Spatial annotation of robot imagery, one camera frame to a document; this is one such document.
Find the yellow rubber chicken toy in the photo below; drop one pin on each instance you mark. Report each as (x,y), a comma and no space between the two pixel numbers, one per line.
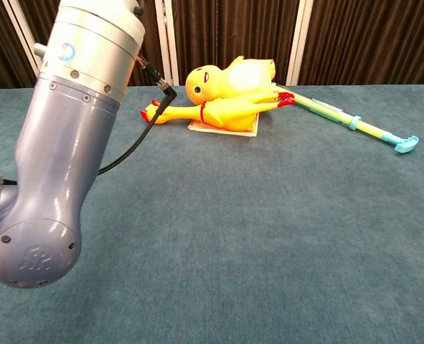
(229,111)

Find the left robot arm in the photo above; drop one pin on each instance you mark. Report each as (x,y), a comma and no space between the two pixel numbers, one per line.
(61,143)

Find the spiral notebook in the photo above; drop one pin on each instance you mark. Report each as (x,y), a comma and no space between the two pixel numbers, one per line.
(233,132)

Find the white frame post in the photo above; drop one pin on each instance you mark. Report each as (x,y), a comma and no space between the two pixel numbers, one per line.
(299,43)
(166,43)
(25,36)

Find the yellow duck toy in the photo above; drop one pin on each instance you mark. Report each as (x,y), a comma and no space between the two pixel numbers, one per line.
(206,86)

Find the green yellow toy syringe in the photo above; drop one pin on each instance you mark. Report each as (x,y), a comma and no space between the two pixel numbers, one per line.
(367,128)

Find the teal table cloth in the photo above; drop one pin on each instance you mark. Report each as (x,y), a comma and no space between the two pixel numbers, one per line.
(251,251)

